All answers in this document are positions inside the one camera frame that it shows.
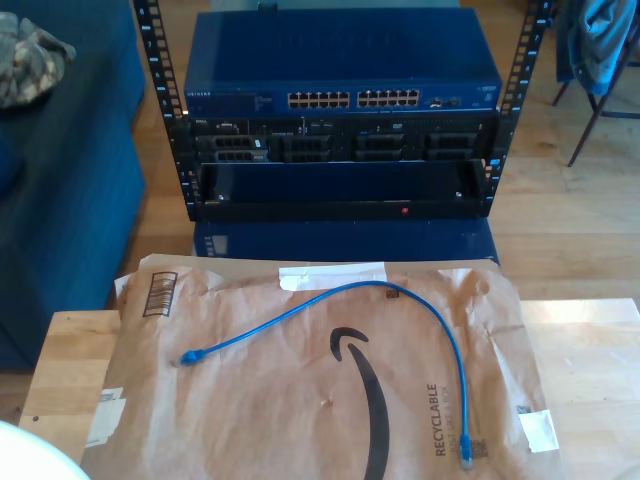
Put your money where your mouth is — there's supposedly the blue network cable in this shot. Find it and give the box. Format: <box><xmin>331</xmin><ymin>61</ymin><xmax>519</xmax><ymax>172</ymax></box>
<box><xmin>178</xmin><ymin>280</ymin><xmax>476</xmax><ymax>471</ymax></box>

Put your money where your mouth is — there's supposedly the blue sofa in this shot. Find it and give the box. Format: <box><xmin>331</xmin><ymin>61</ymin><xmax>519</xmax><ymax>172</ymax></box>
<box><xmin>0</xmin><ymin>0</ymin><xmax>147</xmax><ymax>374</ymax></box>

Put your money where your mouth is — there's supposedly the brown packing paper mailer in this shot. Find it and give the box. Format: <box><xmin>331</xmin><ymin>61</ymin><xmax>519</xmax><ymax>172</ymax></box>
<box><xmin>79</xmin><ymin>253</ymin><xmax>569</xmax><ymax>480</ymax></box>

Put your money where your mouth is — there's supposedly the blue network switch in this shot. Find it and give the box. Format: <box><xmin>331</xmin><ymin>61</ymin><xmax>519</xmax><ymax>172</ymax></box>
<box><xmin>183</xmin><ymin>8</ymin><xmax>503</xmax><ymax>117</ymax></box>

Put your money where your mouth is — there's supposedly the white adhesive label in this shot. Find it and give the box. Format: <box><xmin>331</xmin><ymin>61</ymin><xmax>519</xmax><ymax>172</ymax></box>
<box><xmin>84</xmin><ymin>386</ymin><xmax>127</xmax><ymax>449</ymax></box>
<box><xmin>516</xmin><ymin>408</ymin><xmax>560</xmax><ymax>454</ymax></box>

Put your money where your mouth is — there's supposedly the black rack shelf tray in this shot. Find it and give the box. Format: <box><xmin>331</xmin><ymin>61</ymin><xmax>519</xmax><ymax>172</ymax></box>
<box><xmin>192</xmin><ymin>158</ymin><xmax>494</xmax><ymax>224</ymax></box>

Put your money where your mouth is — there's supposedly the blue grey jacket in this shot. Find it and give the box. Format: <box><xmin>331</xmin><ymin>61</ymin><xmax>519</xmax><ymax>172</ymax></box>
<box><xmin>555</xmin><ymin>0</ymin><xmax>640</xmax><ymax>99</ymax></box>

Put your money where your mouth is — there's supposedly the camouflage cloth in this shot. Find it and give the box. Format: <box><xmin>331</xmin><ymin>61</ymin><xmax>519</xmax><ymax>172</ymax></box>
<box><xmin>0</xmin><ymin>10</ymin><xmax>77</xmax><ymax>110</ymax></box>

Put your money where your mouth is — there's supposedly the dark blue equipment case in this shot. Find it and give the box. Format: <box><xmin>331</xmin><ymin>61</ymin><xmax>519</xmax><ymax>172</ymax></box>
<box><xmin>192</xmin><ymin>219</ymin><xmax>501</xmax><ymax>266</ymax></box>

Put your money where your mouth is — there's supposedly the white tape strip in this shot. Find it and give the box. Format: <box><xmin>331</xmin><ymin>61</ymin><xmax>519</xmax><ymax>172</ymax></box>
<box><xmin>278</xmin><ymin>263</ymin><xmax>389</xmax><ymax>292</ymax></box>

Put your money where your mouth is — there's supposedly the black rack server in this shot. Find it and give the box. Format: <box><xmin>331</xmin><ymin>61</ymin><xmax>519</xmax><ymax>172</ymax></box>
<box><xmin>169</xmin><ymin>113</ymin><xmax>501</xmax><ymax>165</ymax></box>

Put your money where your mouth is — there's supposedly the black rack frame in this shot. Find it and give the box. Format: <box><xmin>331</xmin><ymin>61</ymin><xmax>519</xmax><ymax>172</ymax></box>
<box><xmin>130</xmin><ymin>0</ymin><xmax>557</xmax><ymax>224</ymax></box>

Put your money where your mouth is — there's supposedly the dark metal chair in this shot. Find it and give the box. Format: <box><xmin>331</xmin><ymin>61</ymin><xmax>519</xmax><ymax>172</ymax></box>
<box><xmin>552</xmin><ymin>29</ymin><xmax>640</xmax><ymax>169</ymax></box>

